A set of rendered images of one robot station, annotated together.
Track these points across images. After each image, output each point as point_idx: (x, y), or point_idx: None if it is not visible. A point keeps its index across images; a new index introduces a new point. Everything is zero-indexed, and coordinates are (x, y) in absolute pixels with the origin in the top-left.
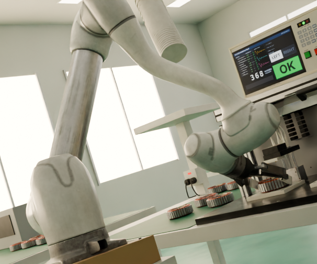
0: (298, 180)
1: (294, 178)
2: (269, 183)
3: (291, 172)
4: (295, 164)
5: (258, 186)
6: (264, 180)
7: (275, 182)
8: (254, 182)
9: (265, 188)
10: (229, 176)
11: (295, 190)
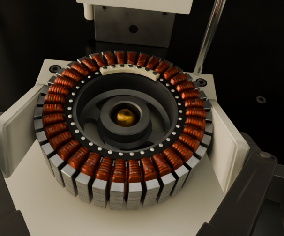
0: (189, 74)
1: (145, 32)
2: (153, 191)
3: (146, 10)
4: (219, 19)
5: (56, 170)
6: (74, 97)
7: (182, 179)
8: (22, 125)
9: (118, 203)
10: None
11: (275, 230)
